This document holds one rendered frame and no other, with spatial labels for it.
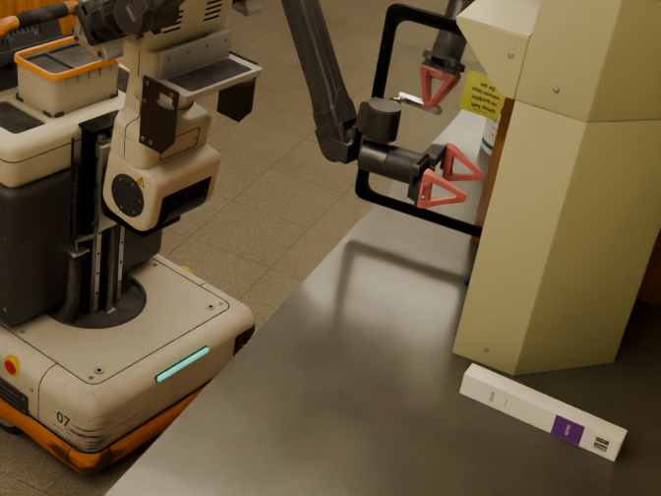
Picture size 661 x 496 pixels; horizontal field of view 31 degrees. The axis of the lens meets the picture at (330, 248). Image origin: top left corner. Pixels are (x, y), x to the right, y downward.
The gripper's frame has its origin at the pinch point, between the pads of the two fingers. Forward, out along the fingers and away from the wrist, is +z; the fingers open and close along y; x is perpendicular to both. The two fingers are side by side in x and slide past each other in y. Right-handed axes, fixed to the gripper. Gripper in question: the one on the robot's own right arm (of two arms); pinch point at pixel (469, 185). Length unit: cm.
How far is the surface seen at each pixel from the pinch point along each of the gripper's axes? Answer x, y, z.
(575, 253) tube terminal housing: 0.5, -10.6, 21.3
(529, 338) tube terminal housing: 16.5, -13.4, 17.9
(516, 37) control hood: -32.5, -14.3, 5.8
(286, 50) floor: 111, 290, -163
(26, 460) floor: 115, 9, -99
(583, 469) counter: 25, -30, 33
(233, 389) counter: 23, -44, -20
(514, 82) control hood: -25.8, -14.3, 6.8
